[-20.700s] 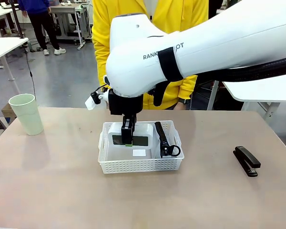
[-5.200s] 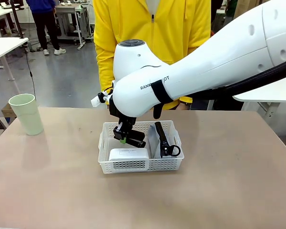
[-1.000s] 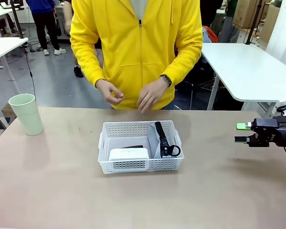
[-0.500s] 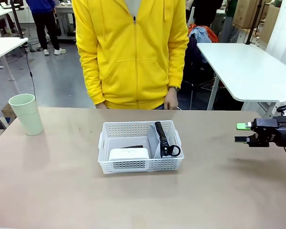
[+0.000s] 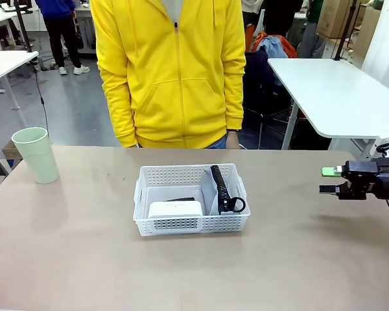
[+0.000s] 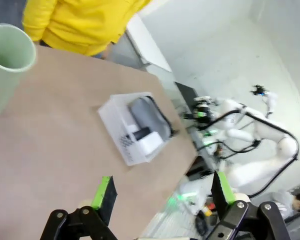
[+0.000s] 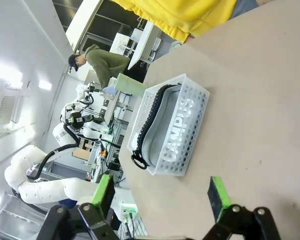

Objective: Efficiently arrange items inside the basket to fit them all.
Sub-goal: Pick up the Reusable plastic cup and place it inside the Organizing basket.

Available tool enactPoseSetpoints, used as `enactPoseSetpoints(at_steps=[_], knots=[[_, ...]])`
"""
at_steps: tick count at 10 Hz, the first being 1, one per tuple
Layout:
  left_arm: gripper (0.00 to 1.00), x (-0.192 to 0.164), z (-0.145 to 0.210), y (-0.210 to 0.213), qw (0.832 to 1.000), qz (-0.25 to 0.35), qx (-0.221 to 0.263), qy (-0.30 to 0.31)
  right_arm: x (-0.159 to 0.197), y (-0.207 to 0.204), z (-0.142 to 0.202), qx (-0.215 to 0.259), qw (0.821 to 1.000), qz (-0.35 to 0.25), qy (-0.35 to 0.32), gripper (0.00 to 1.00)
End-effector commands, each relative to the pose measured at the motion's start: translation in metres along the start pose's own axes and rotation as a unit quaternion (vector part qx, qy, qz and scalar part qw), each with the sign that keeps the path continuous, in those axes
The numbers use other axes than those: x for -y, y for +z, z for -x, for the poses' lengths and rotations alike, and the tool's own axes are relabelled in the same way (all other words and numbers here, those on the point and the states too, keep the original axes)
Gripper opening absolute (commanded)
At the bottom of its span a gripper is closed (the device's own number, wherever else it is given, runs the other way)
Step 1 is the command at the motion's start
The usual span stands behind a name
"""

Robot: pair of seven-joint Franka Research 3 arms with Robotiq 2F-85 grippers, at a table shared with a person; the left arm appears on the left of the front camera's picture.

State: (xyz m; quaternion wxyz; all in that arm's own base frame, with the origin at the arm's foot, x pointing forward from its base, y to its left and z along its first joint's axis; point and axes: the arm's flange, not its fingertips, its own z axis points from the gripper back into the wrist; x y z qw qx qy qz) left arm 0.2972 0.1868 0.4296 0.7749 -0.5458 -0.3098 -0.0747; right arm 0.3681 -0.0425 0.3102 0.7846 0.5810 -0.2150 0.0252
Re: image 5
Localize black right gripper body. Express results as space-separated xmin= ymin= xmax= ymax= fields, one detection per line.
xmin=338 ymin=157 xmax=389 ymax=202

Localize white digital clock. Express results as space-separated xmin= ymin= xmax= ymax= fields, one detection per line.
xmin=148 ymin=200 xmax=205 ymax=234

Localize right forearm in yellow sleeve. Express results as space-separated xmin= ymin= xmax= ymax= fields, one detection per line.
xmin=95 ymin=54 xmax=139 ymax=148

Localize left forearm in yellow sleeve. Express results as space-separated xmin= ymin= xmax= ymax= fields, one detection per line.
xmin=220 ymin=54 xmax=246 ymax=132

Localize white perforated plastic basket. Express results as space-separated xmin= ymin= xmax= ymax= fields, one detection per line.
xmin=132 ymin=163 xmax=252 ymax=237

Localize person's left hand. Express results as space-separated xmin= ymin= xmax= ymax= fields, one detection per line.
xmin=226 ymin=130 xmax=241 ymax=150

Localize black office chair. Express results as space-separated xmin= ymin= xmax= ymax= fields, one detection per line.
xmin=241 ymin=47 xmax=296 ymax=150

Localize grey pencil case black zipper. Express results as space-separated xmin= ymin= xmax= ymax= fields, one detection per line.
xmin=200 ymin=165 xmax=247 ymax=216

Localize orange jacket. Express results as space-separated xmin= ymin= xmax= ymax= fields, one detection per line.
xmin=245 ymin=24 xmax=298 ymax=59

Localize light blue garment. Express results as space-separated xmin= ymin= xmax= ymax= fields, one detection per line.
xmin=258 ymin=36 xmax=289 ymax=60

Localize thin black clamp pole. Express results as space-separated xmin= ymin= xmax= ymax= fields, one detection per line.
xmin=333 ymin=0 xmax=358 ymax=62

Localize person in green top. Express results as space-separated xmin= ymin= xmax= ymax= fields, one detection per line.
xmin=296 ymin=0 xmax=325 ymax=59

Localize tall cardboard box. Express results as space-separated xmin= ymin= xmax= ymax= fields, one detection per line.
xmin=353 ymin=6 xmax=382 ymax=59

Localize large cardboard box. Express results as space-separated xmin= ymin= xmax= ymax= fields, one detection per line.
xmin=316 ymin=0 xmax=357 ymax=40

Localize person in black clothes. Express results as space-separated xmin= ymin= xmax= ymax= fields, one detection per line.
xmin=241 ymin=0 xmax=304 ymax=38

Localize person in yellow hoodie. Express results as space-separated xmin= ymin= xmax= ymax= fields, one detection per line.
xmin=90 ymin=0 xmax=247 ymax=150

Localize grey background desk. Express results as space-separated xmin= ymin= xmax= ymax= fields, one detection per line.
xmin=73 ymin=5 xmax=98 ymax=59

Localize light green plastic cup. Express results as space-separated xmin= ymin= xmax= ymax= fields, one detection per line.
xmin=11 ymin=126 xmax=60 ymax=185

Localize person in blue top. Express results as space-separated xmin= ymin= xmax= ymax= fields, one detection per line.
xmin=35 ymin=0 xmax=91 ymax=76

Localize wooden box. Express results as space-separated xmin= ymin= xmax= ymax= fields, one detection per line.
xmin=1 ymin=139 xmax=23 ymax=161

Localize black stand pole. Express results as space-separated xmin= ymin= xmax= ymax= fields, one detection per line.
xmin=12 ymin=0 xmax=33 ymax=52

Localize white table with grey leg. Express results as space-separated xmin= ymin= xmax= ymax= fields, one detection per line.
xmin=0 ymin=51 xmax=40 ymax=128

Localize small white background table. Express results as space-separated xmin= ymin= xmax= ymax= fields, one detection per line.
xmin=0 ymin=12 xmax=20 ymax=49

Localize black hanging cable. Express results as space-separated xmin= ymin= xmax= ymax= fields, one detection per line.
xmin=34 ymin=64 xmax=50 ymax=137

